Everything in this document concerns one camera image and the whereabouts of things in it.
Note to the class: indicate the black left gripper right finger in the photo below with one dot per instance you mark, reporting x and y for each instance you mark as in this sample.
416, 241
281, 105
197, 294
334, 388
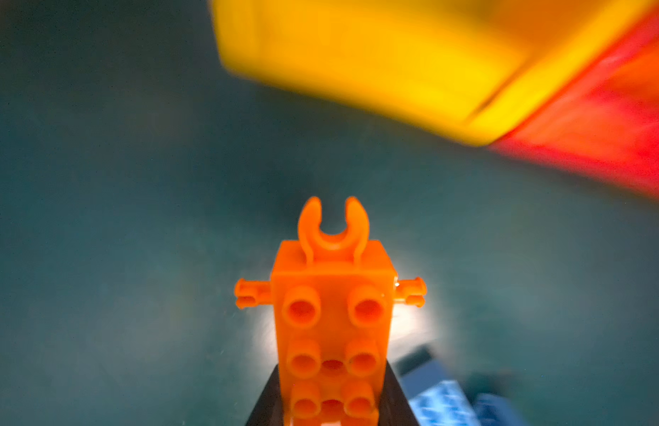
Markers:
394, 408

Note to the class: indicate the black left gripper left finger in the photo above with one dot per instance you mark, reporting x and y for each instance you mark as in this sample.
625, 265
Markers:
268, 410

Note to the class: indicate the long orange lego piece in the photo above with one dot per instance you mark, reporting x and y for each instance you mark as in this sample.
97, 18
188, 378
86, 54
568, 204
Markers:
333, 297

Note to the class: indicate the left yellow bin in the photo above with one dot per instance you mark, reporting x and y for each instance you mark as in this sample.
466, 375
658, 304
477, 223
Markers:
472, 70

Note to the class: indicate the red middle bin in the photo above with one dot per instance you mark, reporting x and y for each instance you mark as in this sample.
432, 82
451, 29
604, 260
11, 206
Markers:
605, 123

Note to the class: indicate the light blue lego brick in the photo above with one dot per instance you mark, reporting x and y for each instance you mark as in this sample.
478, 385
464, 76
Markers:
443, 404

